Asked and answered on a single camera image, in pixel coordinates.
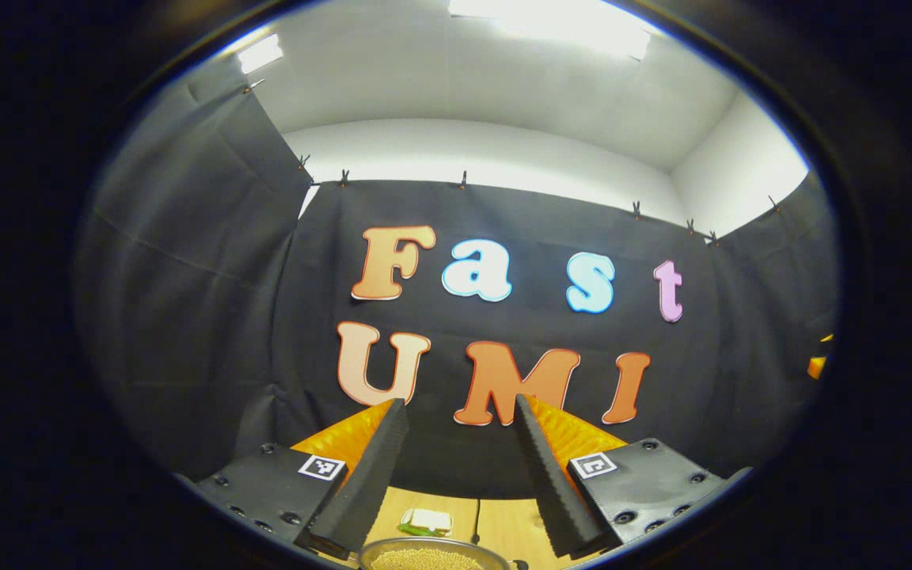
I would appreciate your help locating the small ceiling light panel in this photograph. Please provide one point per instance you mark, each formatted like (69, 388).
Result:
(260, 54)

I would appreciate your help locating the row of black cloth clips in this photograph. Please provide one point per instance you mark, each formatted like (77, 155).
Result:
(463, 180)

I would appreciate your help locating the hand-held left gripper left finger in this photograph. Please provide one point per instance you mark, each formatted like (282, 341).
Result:
(369, 483)

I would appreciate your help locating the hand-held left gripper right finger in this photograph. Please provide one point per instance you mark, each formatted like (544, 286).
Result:
(555, 491)

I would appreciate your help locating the steel pot with soybeans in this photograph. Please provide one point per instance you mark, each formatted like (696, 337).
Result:
(424, 560)

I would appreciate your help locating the large ceiling light panel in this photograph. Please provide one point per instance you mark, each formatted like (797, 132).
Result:
(559, 24)

